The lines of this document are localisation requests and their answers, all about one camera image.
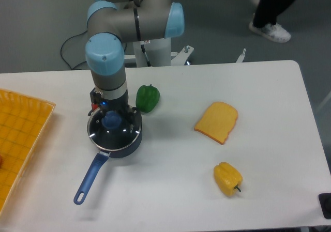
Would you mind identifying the glass pot lid blue knob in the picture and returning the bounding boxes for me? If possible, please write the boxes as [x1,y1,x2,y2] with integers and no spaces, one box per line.
[87,109,137,152]

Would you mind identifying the toast bread slice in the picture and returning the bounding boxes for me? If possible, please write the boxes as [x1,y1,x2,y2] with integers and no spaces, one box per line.
[194,102,238,145]

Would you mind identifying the yellow bell pepper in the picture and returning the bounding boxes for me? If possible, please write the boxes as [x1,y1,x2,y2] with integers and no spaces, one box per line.
[213,162,243,197]

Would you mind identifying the black device at table edge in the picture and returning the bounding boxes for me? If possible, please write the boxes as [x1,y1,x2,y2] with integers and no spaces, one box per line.
[318,193,331,220]

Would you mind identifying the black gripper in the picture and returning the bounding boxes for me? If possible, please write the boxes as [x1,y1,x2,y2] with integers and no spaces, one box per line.
[89,88,142,134]

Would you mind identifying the blue saucepan with handle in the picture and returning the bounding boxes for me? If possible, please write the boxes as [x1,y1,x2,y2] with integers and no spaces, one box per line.
[73,128,143,206]

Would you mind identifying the red bell pepper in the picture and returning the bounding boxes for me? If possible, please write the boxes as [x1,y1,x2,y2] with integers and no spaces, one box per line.
[88,103,98,116]

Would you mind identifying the white table bracket right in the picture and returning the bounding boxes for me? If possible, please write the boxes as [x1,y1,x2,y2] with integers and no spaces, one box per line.
[236,48,247,63]

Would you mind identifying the person leg black trousers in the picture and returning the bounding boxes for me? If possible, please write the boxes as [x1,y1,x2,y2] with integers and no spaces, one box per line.
[252,0,295,28]

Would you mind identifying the yellow woven basket tray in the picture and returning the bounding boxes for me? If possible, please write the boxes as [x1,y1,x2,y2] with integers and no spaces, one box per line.
[1,89,56,212]

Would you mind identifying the green bell pepper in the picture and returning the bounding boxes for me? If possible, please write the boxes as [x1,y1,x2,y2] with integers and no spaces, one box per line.
[136,85,160,113]

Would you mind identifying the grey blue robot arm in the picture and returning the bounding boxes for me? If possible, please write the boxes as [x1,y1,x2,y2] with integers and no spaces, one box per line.
[85,0,185,129]

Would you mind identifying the black cable on floor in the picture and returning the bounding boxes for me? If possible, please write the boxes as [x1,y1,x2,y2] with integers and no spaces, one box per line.
[59,32,90,70]

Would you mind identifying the white sneaker right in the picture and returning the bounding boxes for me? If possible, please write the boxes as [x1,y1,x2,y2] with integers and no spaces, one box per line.
[249,22,291,43]

